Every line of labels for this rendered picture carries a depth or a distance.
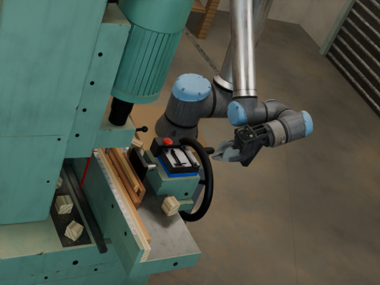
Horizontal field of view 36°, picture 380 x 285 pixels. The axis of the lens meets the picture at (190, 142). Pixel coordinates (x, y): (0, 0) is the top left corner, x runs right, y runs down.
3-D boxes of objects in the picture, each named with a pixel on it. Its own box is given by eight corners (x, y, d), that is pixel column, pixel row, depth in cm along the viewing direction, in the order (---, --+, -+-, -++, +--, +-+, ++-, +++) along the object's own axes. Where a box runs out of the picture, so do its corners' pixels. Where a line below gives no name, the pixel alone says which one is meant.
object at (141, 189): (141, 202, 168) (146, 190, 165) (135, 203, 167) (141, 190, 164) (121, 164, 178) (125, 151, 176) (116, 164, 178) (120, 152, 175)
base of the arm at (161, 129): (147, 120, 252) (153, 102, 246) (185, 116, 262) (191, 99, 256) (166, 149, 241) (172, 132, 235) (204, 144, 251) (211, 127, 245)
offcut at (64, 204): (70, 212, 169) (73, 203, 167) (58, 214, 167) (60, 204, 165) (66, 203, 172) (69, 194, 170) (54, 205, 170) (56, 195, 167)
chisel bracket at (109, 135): (129, 151, 171) (137, 129, 166) (83, 153, 163) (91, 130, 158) (120, 135, 175) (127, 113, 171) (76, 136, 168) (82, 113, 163)
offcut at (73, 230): (70, 228, 165) (73, 220, 163) (81, 234, 164) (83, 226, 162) (64, 234, 162) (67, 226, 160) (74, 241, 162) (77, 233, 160)
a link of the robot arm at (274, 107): (255, 97, 213) (273, 108, 203) (281, 98, 218) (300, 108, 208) (251, 121, 216) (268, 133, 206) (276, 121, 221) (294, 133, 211)
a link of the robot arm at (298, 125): (301, 128, 211) (316, 138, 203) (271, 138, 208) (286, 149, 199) (299, 104, 207) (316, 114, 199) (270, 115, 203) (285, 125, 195)
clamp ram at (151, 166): (157, 188, 175) (166, 165, 170) (135, 189, 171) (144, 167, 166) (146, 167, 180) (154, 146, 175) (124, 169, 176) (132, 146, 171)
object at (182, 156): (197, 175, 177) (203, 162, 174) (165, 178, 171) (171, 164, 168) (179, 147, 185) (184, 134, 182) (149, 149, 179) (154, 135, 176)
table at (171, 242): (222, 262, 169) (229, 249, 165) (128, 279, 152) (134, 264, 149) (143, 130, 207) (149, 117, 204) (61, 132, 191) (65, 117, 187)
